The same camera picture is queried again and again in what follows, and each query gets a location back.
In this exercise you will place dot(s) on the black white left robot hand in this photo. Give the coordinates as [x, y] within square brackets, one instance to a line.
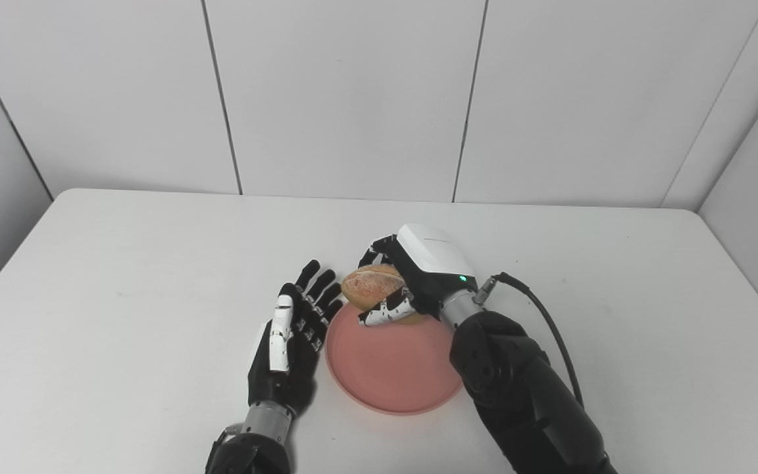
[290, 375]

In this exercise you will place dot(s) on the pink round plate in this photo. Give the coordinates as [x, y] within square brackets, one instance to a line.
[392, 368]

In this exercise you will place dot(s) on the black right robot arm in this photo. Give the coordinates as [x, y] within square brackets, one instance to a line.
[517, 395]

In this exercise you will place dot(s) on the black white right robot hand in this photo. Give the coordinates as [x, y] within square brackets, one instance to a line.
[431, 263]

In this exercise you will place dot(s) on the brown bread roll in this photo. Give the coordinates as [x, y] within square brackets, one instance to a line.
[369, 284]

